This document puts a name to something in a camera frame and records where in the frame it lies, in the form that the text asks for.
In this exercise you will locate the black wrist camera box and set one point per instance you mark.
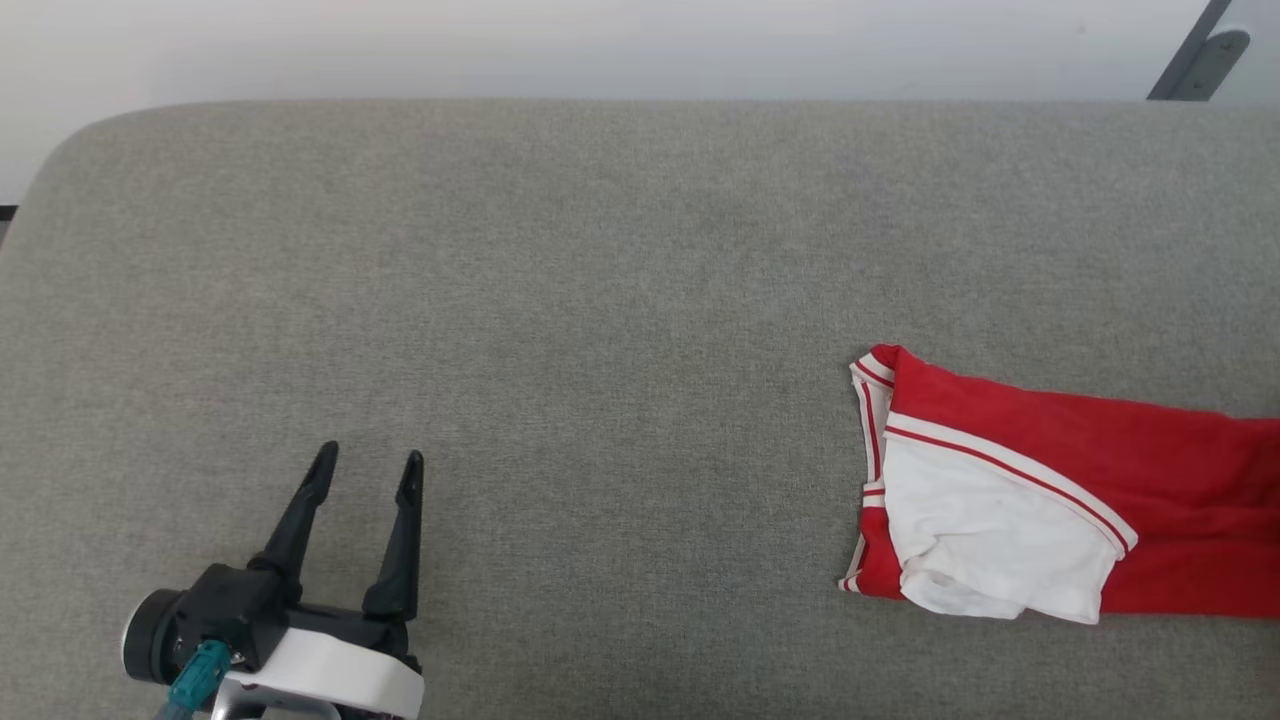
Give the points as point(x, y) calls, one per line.
point(230, 610)

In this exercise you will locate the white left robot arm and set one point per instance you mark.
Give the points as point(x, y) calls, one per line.
point(275, 712)

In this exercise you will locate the red and white garment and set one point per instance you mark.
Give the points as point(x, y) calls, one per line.
point(1180, 470)

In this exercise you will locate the grey metal bracket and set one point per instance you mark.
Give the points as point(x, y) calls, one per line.
point(1195, 60)

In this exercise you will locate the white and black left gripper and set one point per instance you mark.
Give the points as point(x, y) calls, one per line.
point(340, 670)

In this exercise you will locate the grey fabric sofa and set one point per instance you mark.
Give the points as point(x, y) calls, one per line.
point(600, 350)

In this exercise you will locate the black baseboard strip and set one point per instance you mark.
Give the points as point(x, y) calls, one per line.
point(6, 222)

